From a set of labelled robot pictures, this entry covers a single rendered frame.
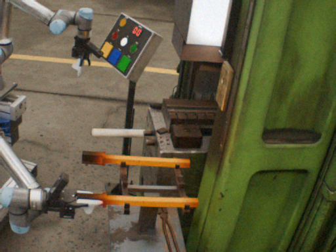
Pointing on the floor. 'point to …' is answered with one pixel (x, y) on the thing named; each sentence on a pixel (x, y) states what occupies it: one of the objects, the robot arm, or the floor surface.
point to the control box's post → (128, 119)
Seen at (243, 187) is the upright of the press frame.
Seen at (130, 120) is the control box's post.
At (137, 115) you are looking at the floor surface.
